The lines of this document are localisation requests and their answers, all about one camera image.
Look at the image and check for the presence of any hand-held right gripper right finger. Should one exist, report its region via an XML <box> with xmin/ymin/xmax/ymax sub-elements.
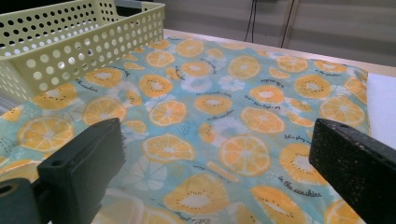
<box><xmin>308</xmin><ymin>118</ymin><xmax>396</xmax><ymax>224</ymax></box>

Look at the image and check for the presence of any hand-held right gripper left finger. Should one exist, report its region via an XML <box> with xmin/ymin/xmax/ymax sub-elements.
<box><xmin>36</xmin><ymin>117</ymin><xmax>127</xmax><ymax>224</ymax></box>

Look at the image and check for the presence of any yellow perforated plastic basket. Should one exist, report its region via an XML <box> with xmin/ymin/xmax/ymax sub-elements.
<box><xmin>0</xmin><ymin>0</ymin><xmax>166</xmax><ymax>105</ymax></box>

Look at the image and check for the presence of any orange slice print cloth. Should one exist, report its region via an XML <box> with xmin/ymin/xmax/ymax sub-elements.
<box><xmin>0</xmin><ymin>36</ymin><xmax>372</xmax><ymax>224</ymax></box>

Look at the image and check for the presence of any wooden post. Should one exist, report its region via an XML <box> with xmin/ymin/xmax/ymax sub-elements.
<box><xmin>278</xmin><ymin>0</ymin><xmax>302</xmax><ymax>49</ymax></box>

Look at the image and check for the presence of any black cable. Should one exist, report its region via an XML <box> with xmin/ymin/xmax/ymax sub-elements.
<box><xmin>250</xmin><ymin>0</ymin><xmax>259</xmax><ymax>43</ymax></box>
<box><xmin>244</xmin><ymin>0</ymin><xmax>255</xmax><ymax>43</ymax></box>

